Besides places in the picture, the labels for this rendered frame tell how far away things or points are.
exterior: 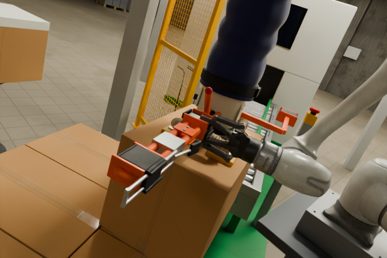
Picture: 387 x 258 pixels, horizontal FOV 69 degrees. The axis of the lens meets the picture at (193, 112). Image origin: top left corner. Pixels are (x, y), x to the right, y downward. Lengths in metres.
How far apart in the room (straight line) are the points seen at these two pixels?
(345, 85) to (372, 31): 2.13
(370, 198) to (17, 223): 1.21
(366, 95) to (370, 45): 11.62
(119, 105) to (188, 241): 1.79
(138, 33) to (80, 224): 1.64
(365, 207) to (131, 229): 0.82
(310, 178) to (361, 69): 11.68
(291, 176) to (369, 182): 0.40
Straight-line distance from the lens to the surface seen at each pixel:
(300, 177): 0.83
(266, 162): 0.83
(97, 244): 1.15
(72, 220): 1.22
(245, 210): 1.72
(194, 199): 0.92
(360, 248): 1.20
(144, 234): 1.10
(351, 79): 12.51
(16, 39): 2.03
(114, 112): 2.65
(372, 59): 12.43
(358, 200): 1.19
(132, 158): 0.57
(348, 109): 0.93
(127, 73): 2.50
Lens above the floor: 1.40
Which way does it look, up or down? 20 degrees down
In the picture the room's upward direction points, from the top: 19 degrees clockwise
